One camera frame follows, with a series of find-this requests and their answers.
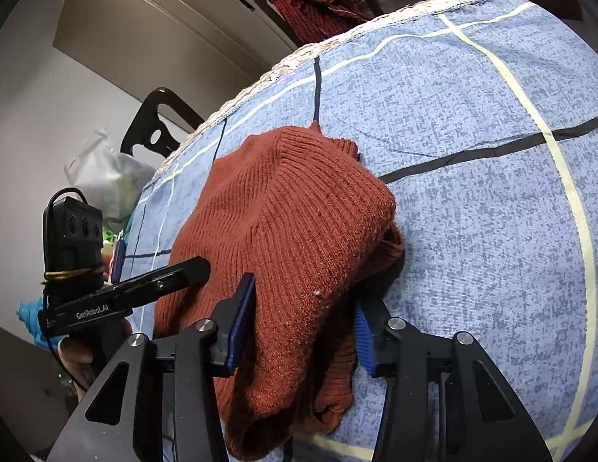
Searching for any person's left hand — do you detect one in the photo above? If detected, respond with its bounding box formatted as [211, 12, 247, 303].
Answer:
[58, 319, 132, 402]

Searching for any beige quilted mattress pad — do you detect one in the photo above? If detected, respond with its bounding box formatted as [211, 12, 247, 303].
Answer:
[152, 0, 478, 181]

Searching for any teal plastic bottle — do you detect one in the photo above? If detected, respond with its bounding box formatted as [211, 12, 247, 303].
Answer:
[16, 298, 48, 350]

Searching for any beige wardrobe panel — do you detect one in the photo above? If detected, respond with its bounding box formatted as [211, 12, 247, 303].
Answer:
[54, 0, 296, 117]

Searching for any blue plaid bed sheet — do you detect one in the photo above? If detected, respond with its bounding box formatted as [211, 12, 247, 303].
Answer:
[121, 0, 598, 461]

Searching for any rust orange knit sweater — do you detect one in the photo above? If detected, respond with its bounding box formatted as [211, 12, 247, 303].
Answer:
[154, 125, 405, 461]

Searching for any white plastic bag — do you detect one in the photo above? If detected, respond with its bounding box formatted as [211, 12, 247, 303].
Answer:
[64, 129, 155, 234]

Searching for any dark wooden chair left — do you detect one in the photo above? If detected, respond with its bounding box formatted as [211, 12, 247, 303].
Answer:
[120, 87, 204, 157]

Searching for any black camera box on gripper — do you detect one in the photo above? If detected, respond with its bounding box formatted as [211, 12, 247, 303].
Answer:
[43, 187, 104, 296]

